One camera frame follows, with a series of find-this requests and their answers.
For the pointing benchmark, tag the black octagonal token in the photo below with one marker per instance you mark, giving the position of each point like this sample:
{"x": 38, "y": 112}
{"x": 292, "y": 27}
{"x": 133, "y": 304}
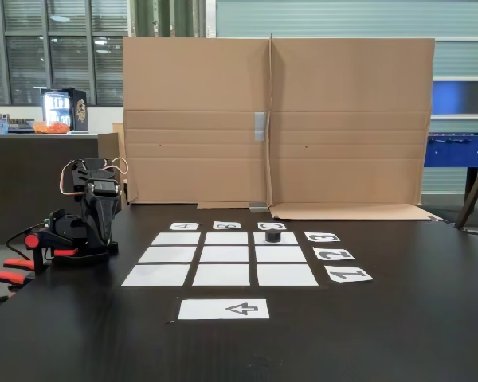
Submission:
{"x": 273, "y": 236}

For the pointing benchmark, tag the white paper grid square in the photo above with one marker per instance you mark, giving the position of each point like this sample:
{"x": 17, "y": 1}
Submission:
{"x": 176, "y": 238}
{"x": 167, "y": 254}
{"x": 280, "y": 254}
{"x": 221, "y": 275}
{"x": 291, "y": 238}
{"x": 226, "y": 238}
{"x": 224, "y": 254}
{"x": 155, "y": 275}
{"x": 287, "y": 275}

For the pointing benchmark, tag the motor controller board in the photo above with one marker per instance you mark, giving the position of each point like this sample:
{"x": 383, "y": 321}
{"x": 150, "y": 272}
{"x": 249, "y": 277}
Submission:
{"x": 55, "y": 219}

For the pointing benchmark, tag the red and black clamp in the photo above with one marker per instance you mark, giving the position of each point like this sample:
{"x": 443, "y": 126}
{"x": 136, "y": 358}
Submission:
{"x": 44, "y": 240}

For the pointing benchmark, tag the paper label letter A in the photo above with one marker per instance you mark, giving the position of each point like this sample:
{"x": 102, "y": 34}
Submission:
{"x": 184, "y": 226}

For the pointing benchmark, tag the dark brown counter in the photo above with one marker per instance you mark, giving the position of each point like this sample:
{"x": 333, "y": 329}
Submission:
{"x": 24, "y": 187}

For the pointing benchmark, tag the orange snack bag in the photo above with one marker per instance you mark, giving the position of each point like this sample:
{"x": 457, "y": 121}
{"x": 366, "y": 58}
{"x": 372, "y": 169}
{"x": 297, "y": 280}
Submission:
{"x": 52, "y": 127}

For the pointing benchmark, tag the black mini fridge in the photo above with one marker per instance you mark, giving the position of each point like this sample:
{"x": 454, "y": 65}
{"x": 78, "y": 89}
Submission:
{"x": 73, "y": 109}

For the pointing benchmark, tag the paper label letter B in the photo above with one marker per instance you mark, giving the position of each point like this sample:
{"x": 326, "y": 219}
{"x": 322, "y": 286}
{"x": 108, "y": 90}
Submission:
{"x": 226, "y": 226}

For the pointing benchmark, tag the blue and white box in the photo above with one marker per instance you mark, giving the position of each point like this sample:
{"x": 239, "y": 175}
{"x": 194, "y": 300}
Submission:
{"x": 0, "y": 124}

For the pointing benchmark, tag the white arrow paper sheet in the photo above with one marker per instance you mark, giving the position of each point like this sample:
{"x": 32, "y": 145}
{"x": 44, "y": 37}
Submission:
{"x": 207, "y": 309}

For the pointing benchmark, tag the brown cardboard panel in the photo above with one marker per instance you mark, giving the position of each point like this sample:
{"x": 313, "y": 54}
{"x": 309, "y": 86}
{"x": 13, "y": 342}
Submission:
{"x": 195, "y": 79}
{"x": 350, "y": 119}

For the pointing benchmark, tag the grey tape strip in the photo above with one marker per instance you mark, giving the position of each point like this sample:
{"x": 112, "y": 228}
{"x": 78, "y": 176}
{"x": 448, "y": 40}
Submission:
{"x": 258, "y": 207}
{"x": 260, "y": 126}

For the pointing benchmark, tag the paper label letter C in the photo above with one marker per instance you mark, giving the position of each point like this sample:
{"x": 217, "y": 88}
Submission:
{"x": 271, "y": 226}

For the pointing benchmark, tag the paper label number 3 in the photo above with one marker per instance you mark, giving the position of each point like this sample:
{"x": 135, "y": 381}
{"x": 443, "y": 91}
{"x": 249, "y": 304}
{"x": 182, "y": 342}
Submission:
{"x": 322, "y": 237}

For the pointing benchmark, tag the paper label number 2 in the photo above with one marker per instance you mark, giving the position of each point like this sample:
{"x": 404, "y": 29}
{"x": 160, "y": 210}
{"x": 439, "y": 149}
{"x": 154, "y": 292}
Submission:
{"x": 333, "y": 254}

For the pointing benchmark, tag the paper label number 1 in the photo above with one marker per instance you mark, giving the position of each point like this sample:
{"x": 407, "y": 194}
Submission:
{"x": 348, "y": 275}

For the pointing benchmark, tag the blue foosball table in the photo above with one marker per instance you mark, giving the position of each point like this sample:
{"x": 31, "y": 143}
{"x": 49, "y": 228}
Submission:
{"x": 458, "y": 151}

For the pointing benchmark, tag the brown wooden leg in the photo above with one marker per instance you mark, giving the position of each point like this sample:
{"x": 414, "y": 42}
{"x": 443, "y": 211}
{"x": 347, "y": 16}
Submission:
{"x": 474, "y": 191}

